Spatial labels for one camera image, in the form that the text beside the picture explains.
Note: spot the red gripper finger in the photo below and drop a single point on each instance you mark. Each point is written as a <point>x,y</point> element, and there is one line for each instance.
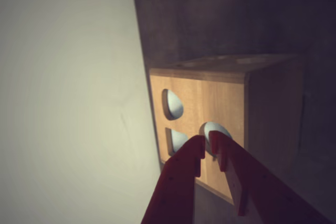
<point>252,190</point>
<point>178,190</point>

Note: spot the wooden shape sorter box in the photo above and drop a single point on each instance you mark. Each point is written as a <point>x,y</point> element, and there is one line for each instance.
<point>218,98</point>

